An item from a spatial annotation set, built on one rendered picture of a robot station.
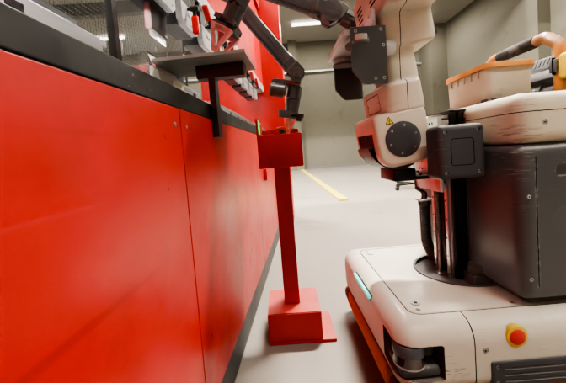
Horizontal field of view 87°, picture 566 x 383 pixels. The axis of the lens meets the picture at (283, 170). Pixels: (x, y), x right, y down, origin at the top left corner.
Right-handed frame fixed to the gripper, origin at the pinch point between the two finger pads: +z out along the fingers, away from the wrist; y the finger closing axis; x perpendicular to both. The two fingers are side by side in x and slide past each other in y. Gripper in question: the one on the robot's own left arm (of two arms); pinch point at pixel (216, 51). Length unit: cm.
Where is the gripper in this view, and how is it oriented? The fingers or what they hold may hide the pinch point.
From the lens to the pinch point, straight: 100.1
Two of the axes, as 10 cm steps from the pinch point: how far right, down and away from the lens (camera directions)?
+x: 9.0, 4.3, -0.5
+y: -0.8, 0.6, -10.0
